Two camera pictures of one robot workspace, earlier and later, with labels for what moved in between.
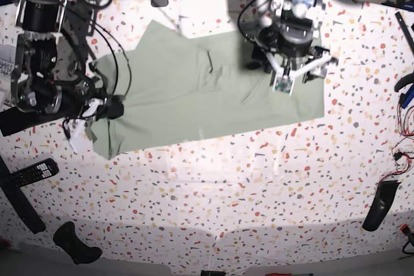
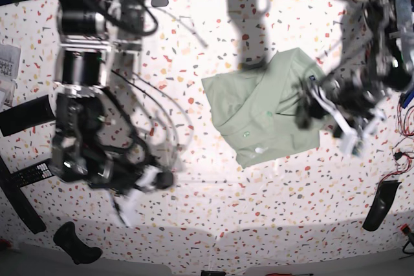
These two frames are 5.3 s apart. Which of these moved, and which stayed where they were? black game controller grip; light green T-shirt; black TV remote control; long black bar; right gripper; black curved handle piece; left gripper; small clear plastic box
Moved: left gripper; light green T-shirt; right gripper
Stayed: black curved handle piece; small clear plastic box; black game controller grip; black TV remote control; long black bar
